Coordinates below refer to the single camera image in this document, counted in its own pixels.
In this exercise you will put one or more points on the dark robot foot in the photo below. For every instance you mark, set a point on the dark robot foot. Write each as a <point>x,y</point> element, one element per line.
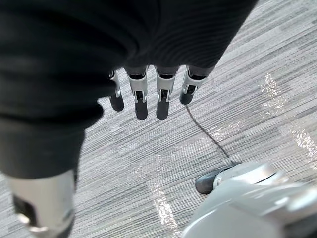
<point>206,182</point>

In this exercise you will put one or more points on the silver robot leg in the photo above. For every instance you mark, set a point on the silver robot leg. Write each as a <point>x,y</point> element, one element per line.
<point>255,205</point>

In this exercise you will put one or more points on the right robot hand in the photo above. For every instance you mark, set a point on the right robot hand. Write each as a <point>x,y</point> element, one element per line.
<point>74,49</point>

